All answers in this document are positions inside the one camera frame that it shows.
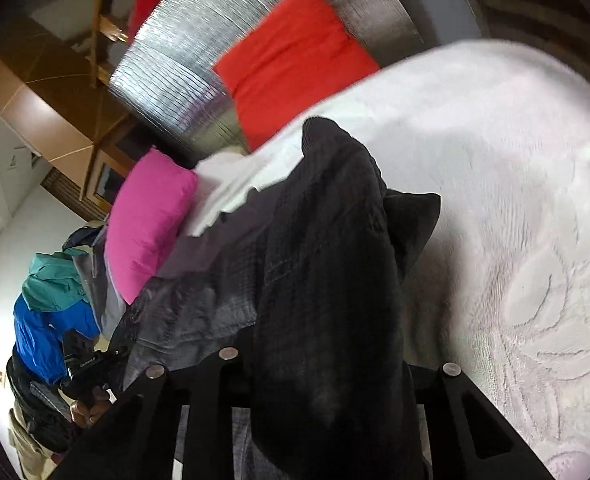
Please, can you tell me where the white bed cover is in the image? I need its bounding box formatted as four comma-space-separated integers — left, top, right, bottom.
184, 38, 590, 480

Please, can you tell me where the black quilted jacket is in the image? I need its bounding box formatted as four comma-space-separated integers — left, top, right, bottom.
114, 117, 440, 479

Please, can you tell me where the blue jacket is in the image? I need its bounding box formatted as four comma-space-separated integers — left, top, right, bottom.
14, 296, 100, 385

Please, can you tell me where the red-orange pillow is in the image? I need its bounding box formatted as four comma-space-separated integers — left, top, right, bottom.
214, 0, 379, 151

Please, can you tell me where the wooden stair railing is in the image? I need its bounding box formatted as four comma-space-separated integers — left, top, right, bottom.
88, 0, 129, 88

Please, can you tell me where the teal shirt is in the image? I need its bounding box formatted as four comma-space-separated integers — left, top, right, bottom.
22, 248, 86, 312

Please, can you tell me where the wooden pillar cabinet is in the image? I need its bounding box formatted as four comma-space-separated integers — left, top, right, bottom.
0, 14, 138, 211

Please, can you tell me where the pink pillow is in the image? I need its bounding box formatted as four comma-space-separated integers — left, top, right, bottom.
105, 148, 199, 304

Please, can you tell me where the black jacket on sofa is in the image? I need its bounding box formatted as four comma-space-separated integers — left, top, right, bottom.
6, 349, 76, 455

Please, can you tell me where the grey garment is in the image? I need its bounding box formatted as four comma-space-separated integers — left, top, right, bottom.
74, 245, 127, 339

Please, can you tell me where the silver foil insulation panel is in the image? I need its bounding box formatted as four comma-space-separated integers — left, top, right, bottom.
108, 0, 423, 165

